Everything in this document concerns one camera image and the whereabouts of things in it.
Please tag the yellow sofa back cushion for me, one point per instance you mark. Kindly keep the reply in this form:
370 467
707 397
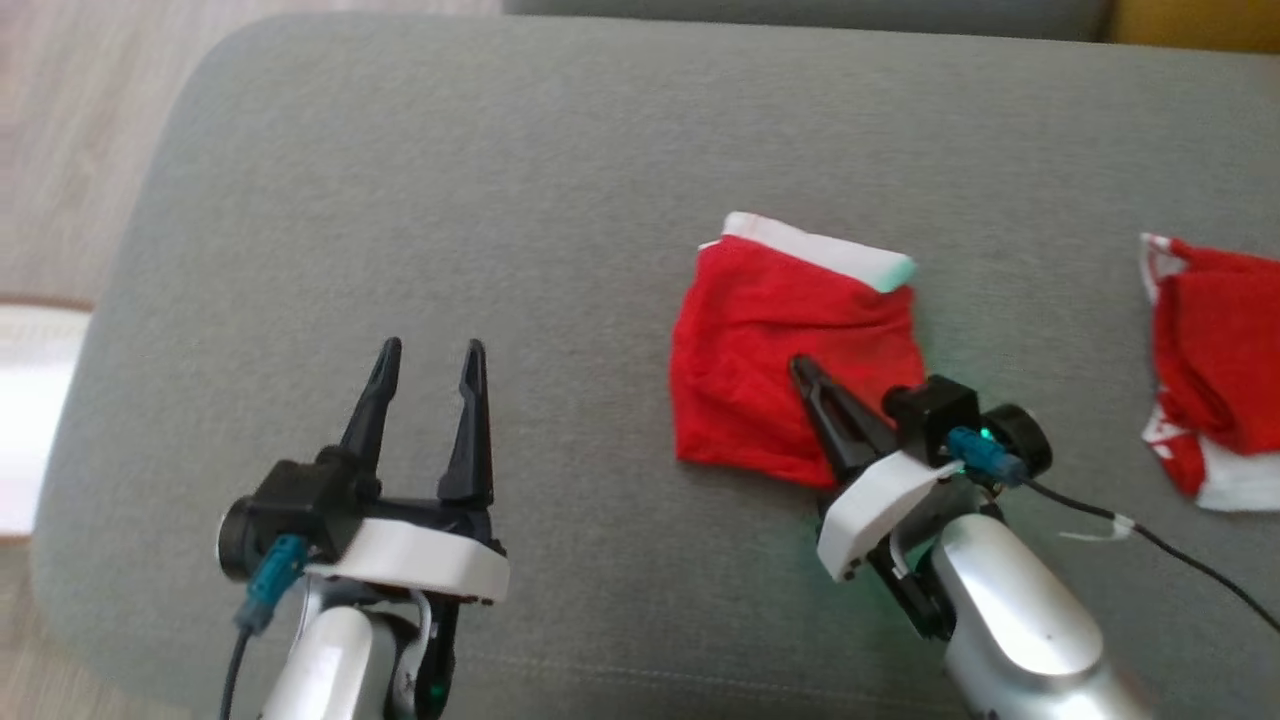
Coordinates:
1200 20

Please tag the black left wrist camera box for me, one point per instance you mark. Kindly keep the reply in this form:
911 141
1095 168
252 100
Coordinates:
310 495

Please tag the red printed jersey white sleeves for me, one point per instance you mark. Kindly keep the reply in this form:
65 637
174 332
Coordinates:
1220 340

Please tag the grey fabric sofa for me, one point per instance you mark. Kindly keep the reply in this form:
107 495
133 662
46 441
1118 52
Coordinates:
500 200

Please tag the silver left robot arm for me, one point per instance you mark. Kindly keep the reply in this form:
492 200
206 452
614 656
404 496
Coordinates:
330 670

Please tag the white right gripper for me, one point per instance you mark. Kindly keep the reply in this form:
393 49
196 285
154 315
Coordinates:
870 510

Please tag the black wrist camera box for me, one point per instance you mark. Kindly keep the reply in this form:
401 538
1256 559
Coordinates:
310 495
930 415

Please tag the red garment white striped trim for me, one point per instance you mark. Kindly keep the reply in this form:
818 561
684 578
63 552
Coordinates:
750 340

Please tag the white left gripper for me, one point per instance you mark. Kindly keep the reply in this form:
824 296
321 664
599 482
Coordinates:
420 560

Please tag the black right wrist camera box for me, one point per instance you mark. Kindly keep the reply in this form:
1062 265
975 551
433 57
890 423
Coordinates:
930 415

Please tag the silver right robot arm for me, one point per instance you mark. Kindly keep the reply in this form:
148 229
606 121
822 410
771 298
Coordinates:
1020 610

